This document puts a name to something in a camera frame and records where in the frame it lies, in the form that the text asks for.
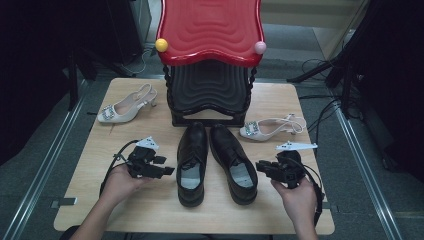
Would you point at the person's left hand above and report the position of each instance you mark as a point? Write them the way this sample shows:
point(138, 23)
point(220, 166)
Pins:
point(120, 183)

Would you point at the white slingback heeled shoe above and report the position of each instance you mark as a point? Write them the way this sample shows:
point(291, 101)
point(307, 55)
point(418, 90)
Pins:
point(266, 136)
point(125, 113)

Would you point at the black tripod stand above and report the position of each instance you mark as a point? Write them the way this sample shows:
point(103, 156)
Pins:
point(336, 66)

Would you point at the metal floor rail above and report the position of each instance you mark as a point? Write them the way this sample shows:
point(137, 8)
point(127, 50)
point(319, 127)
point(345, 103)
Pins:
point(50, 160)
point(364, 166)

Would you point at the black leather shoe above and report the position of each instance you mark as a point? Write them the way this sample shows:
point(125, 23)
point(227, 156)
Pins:
point(226, 146)
point(191, 146)

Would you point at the metal table bracket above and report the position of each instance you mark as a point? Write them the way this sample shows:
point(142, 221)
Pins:
point(330, 206)
point(63, 202)

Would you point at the black cabinet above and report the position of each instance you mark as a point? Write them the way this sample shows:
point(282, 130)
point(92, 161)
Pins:
point(130, 30)

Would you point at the person's right hand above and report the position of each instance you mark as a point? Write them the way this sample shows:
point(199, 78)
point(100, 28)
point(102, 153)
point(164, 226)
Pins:
point(300, 203)

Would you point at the red and black shoe rack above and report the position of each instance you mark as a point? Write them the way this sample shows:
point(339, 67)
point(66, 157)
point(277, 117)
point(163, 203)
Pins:
point(210, 30)

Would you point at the dark curtain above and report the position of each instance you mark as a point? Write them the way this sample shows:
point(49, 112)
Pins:
point(30, 83)
point(396, 83)

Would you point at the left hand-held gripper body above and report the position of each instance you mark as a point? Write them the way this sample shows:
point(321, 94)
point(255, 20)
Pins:
point(141, 163)

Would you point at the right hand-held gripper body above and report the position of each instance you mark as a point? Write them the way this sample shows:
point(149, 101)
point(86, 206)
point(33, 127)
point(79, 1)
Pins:
point(290, 170)

